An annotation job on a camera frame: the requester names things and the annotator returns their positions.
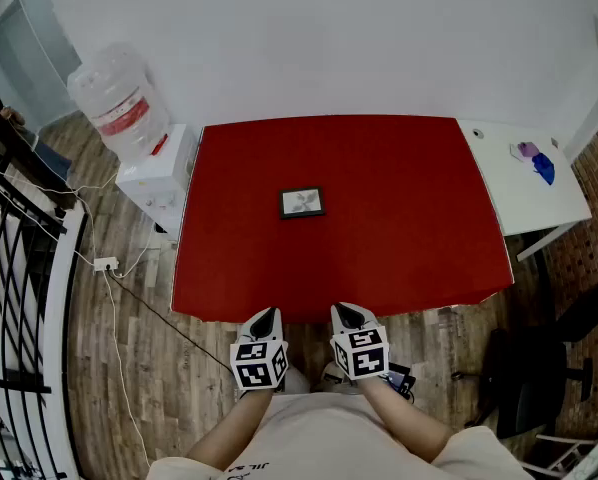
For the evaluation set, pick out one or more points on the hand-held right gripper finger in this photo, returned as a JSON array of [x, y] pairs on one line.
[[366, 318], [337, 325]]

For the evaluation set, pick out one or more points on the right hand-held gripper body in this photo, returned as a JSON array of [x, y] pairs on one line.
[[361, 355]]

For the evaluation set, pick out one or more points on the white metal rack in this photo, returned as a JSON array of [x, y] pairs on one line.
[[559, 455]]

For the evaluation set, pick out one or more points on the person's shoe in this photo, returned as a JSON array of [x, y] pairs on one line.
[[335, 374], [296, 382]]

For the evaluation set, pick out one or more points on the black metal railing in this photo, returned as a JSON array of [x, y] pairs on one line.
[[24, 200]]

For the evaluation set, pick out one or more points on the black office chair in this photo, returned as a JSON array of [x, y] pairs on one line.
[[529, 368]]

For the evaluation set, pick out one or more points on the clear water bottle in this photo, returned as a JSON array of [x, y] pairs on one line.
[[114, 98]]

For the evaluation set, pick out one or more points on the person's left shoe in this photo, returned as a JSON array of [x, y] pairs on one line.
[[296, 382]]

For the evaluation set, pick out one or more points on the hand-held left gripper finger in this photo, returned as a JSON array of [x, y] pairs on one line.
[[246, 330], [278, 330]]

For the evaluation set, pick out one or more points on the blue paper object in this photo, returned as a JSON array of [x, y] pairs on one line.
[[545, 168]]

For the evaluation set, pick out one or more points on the person's right shoe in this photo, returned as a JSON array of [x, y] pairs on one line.
[[335, 374]]

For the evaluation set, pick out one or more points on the purple paper object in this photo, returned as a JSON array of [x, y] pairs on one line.
[[526, 149]]

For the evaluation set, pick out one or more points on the black phone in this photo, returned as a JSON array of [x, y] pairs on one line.
[[399, 379]]

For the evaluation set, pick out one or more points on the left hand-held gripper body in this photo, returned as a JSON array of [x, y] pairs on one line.
[[259, 365]]

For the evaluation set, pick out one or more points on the white water dispenser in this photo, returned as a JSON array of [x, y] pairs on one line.
[[159, 178]]

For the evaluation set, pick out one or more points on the black picture frame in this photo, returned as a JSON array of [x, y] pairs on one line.
[[301, 203]]

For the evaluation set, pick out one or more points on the white side table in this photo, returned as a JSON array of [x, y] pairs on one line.
[[524, 203]]

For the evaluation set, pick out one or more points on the glass partition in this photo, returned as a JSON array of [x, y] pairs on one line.
[[34, 48]]

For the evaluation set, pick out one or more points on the person's white t-shirt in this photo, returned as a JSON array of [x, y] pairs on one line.
[[329, 443]]

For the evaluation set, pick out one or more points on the white power strip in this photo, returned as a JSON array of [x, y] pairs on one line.
[[106, 264]]

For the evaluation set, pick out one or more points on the person's left forearm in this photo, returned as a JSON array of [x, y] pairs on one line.
[[234, 428]]

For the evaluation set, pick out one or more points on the red table cloth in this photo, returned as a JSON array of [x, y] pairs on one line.
[[379, 193]]

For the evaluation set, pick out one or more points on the person's right forearm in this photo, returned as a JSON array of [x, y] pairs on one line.
[[409, 423]]

